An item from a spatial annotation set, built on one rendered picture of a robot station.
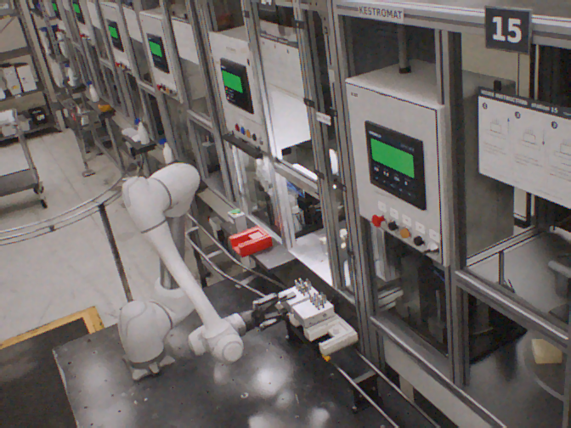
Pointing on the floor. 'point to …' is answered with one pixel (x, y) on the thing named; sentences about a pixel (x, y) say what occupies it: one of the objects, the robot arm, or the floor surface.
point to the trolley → (18, 181)
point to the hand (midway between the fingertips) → (288, 302)
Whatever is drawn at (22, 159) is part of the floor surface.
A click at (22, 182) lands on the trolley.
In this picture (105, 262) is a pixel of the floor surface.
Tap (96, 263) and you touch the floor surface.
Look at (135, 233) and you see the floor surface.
